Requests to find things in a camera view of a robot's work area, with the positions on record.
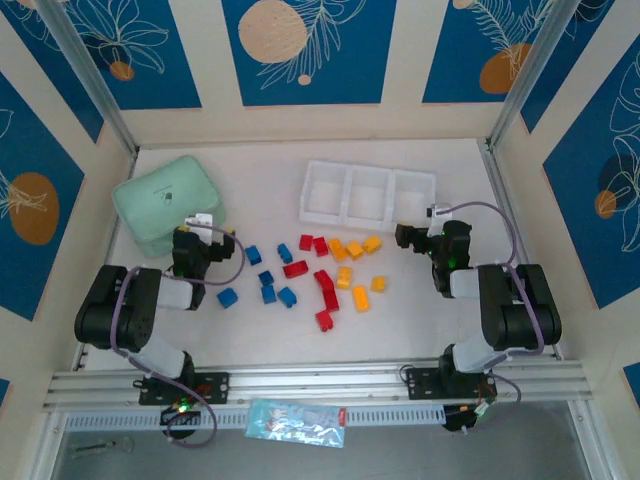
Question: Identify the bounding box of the white slotted cable duct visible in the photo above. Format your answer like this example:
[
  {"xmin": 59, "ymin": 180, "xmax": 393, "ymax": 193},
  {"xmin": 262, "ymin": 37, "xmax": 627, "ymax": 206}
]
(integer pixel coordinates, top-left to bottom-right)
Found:
[{"xmin": 64, "ymin": 405, "xmax": 447, "ymax": 432}]

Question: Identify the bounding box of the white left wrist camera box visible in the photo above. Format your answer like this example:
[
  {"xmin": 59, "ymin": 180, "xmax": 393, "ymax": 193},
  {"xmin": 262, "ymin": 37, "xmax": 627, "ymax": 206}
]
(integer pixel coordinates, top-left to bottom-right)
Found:
[{"xmin": 183, "ymin": 213, "xmax": 216, "ymax": 239}]

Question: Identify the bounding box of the printed plastic bag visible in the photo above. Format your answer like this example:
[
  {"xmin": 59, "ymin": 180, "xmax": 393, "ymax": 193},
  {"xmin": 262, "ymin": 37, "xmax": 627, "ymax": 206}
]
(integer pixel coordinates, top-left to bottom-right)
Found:
[{"xmin": 244, "ymin": 398, "xmax": 348, "ymax": 449}]

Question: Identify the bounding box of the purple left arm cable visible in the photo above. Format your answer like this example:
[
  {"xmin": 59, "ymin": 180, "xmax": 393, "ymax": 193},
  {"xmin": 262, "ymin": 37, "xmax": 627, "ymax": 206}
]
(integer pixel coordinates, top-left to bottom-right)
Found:
[{"xmin": 108, "ymin": 223, "xmax": 247, "ymax": 449}]

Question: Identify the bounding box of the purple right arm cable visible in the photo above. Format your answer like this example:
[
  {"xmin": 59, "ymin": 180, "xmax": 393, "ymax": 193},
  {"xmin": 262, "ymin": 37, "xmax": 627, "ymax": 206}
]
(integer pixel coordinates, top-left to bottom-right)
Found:
[{"xmin": 447, "ymin": 200, "xmax": 546, "ymax": 436}]

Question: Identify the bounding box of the aluminium corner post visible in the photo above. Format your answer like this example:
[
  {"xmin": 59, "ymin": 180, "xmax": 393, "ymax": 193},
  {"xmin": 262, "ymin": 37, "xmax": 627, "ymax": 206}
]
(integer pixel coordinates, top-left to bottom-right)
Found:
[
  {"xmin": 487, "ymin": 0, "xmax": 584, "ymax": 151},
  {"xmin": 35, "ymin": 0, "xmax": 140, "ymax": 157}
]

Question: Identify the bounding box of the mint green zipper pouch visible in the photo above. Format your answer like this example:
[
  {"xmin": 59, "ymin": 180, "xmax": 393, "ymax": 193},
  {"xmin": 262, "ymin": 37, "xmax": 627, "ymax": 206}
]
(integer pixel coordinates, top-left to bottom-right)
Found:
[{"xmin": 111, "ymin": 154, "xmax": 226, "ymax": 260}]

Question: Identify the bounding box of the aluminium table side rail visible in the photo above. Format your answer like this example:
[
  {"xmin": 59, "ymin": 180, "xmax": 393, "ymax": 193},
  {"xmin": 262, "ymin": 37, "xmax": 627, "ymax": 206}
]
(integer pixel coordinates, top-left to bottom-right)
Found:
[
  {"xmin": 72, "ymin": 149, "xmax": 140, "ymax": 372},
  {"xmin": 477, "ymin": 138, "xmax": 565, "ymax": 362}
]

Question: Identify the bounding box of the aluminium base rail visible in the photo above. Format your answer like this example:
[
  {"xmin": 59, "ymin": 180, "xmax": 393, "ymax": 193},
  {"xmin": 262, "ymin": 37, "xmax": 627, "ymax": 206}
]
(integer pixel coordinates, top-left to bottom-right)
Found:
[{"xmin": 42, "ymin": 360, "xmax": 594, "ymax": 414}]

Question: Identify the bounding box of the white three-compartment tray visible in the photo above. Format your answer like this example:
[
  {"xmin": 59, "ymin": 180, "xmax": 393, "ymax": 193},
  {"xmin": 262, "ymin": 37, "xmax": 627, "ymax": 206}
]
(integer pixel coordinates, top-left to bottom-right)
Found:
[{"xmin": 298, "ymin": 159, "xmax": 437, "ymax": 235}]

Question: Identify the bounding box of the aluminium frame bar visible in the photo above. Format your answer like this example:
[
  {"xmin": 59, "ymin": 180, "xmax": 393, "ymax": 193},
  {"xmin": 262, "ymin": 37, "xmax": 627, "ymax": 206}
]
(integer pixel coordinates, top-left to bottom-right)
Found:
[
  {"xmin": 24, "ymin": 412, "xmax": 69, "ymax": 480},
  {"xmin": 567, "ymin": 399, "xmax": 619, "ymax": 480}
]

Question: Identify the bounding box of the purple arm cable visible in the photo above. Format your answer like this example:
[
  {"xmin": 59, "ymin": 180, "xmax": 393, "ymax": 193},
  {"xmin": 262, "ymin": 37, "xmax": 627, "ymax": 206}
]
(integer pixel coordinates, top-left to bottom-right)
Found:
[
  {"xmin": 447, "ymin": 200, "xmax": 546, "ymax": 436},
  {"xmin": 108, "ymin": 223, "xmax": 247, "ymax": 449}
]

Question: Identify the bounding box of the black controller board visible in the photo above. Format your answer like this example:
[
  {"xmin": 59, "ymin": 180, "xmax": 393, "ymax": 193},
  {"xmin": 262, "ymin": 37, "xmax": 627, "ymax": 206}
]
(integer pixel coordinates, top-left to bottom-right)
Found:
[
  {"xmin": 158, "ymin": 403, "xmax": 202, "ymax": 427},
  {"xmin": 442, "ymin": 403, "xmax": 496, "ymax": 435}
]

